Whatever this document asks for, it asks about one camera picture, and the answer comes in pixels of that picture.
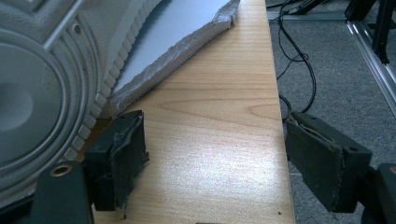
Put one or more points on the black metal stand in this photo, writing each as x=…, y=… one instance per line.
x=381, y=31

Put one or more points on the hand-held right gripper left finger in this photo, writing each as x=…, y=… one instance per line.
x=106, y=168

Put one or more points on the aluminium floor rail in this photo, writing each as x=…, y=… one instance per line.
x=373, y=67

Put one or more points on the white sneaker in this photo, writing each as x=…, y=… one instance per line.
x=34, y=93

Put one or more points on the light grey foam board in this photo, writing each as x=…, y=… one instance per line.
x=174, y=34

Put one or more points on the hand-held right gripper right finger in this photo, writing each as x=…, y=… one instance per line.
x=317, y=161

